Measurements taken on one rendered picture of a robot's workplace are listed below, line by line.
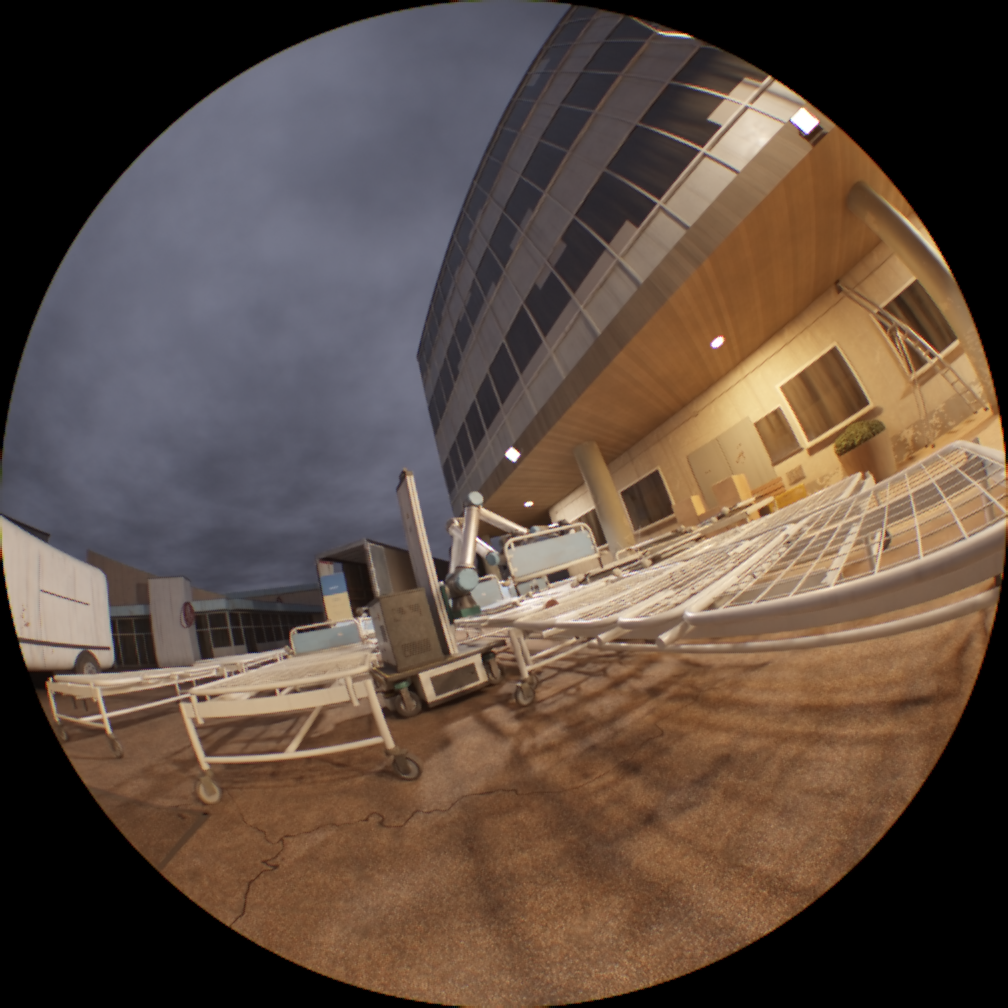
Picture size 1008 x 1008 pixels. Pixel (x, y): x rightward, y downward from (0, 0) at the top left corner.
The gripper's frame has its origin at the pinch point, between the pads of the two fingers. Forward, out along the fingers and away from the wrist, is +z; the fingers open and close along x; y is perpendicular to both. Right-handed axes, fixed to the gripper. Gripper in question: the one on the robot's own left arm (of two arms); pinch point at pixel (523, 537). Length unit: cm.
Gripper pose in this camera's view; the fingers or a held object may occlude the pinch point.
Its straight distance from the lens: 214.5
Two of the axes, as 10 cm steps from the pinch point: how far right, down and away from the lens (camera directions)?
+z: 4.1, -2.0, -8.9
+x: 2.2, 9.7, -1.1
